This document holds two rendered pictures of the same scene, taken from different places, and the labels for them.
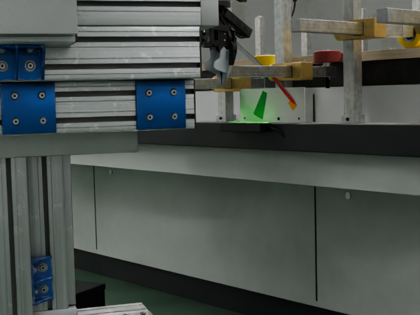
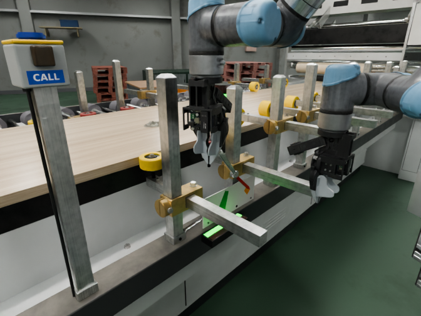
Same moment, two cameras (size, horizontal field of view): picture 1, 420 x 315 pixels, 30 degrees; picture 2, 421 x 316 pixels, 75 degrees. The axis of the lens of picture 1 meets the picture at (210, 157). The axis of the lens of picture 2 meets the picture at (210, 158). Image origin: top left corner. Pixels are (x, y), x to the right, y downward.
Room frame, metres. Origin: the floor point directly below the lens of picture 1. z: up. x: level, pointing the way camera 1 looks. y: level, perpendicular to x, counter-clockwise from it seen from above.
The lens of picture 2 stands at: (2.42, 0.61, 1.20)
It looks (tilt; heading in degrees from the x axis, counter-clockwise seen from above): 21 degrees down; 266
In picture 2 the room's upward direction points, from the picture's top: straight up
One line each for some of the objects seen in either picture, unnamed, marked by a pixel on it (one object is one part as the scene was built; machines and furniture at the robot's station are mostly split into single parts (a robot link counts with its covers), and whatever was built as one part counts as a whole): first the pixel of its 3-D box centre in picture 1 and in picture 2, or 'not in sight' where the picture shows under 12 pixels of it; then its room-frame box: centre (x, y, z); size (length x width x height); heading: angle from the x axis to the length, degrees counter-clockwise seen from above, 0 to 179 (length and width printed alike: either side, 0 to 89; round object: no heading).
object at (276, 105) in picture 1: (270, 105); (231, 199); (2.29, -0.18, 0.75); 0.26 x 0.01 x 0.10; 41
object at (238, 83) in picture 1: (230, 83); (179, 199); (2.45, -0.07, 0.82); 0.14 x 0.06 x 0.05; 41
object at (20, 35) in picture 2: not in sight; (31, 38); (2.67, 0.12, 1.22); 0.04 x 0.04 x 0.02
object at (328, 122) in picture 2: not in sight; (334, 121); (2.06, -0.03, 1.04); 0.08 x 0.08 x 0.05
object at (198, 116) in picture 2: not in sight; (205, 104); (2.38, -0.01, 1.09); 0.09 x 0.08 x 0.12; 61
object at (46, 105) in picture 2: not in sight; (65, 203); (2.67, 0.12, 0.93); 0.05 x 0.05 x 0.45; 41
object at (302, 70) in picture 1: (290, 72); (235, 166); (2.27, -0.24, 0.85); 0.14 x 0.06 x 0.05; 41
